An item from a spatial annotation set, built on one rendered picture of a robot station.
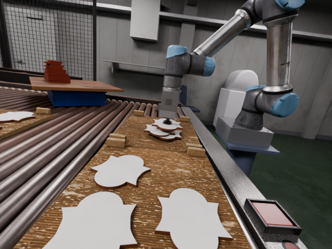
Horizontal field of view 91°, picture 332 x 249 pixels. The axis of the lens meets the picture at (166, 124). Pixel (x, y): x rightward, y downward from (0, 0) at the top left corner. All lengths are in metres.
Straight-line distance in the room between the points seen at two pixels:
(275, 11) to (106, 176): 0.80
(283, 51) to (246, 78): 3.05
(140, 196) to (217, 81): 4.21
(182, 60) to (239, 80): 3.24
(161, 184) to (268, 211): 0.24
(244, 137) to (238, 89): 2.91
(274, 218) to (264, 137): 0.64
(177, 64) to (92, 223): 0.53
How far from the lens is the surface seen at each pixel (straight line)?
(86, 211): 0.35
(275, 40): 0.85
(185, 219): 0.34
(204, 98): 4.42
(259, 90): 0.98
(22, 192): 0.47
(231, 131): 0.95
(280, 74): 0.87
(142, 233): 0.32
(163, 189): 0.40
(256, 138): 1.02
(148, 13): 4.20
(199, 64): 0.67
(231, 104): 3.81
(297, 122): 5.65
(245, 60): 4.69
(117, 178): 0.41
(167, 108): 0.65
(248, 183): 0.56
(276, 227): 0.43
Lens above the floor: 1.19
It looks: 17 degrees down
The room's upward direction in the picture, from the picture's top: 7 degrees clockwise
